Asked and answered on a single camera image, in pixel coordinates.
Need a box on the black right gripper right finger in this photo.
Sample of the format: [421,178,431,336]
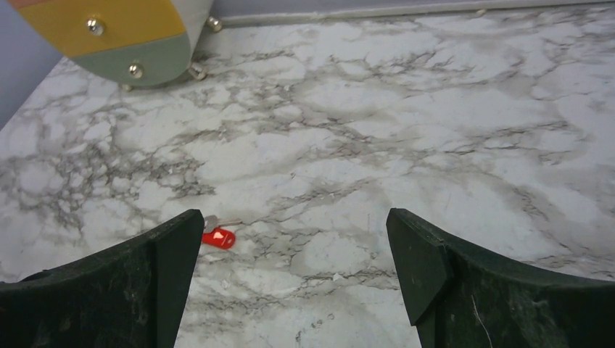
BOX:
[386,208,614,347]

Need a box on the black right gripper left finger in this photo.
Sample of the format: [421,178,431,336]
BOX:
[1,210,205,347]

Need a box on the red plastic key tag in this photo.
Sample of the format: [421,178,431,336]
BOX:
[202,228,236,250]

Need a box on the striped cylindrical drawer cabinet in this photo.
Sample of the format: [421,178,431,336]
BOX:
[10,0,223,91]

